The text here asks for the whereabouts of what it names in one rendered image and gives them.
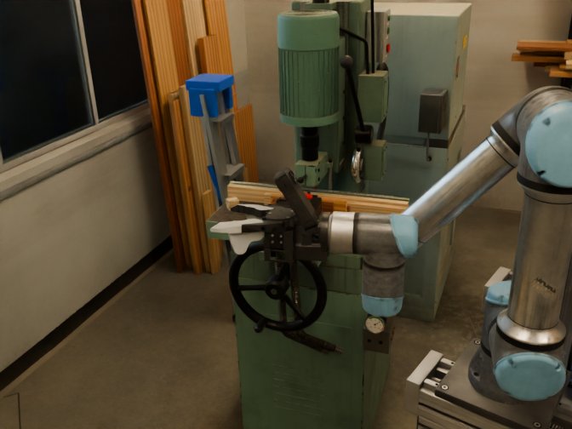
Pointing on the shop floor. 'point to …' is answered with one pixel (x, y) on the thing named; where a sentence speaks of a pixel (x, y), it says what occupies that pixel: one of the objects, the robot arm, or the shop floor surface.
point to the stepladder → (210, 116)
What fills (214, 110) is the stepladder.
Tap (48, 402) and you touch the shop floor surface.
